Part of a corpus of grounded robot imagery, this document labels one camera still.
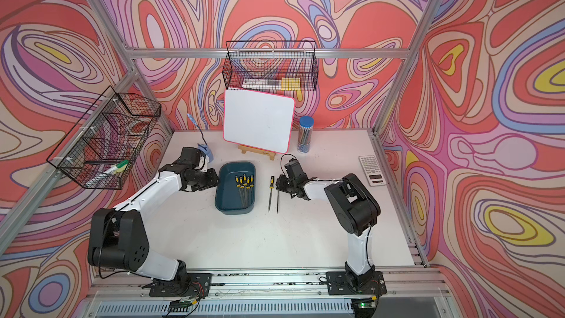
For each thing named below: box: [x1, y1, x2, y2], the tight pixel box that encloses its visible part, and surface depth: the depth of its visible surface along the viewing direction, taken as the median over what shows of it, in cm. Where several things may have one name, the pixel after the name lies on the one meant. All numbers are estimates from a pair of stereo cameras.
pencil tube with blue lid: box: [297, 115, 315, 154], surface depth 104 cm
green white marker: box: [85, 159, 131, 187], surface depth 72 cm
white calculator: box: [358, 154, 387, 187], surface depth 106 cm
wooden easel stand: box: [237, 144, 277, 161], surface depth 108 cm
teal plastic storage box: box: [214, 161, 257, 216], surface depth 97 cm
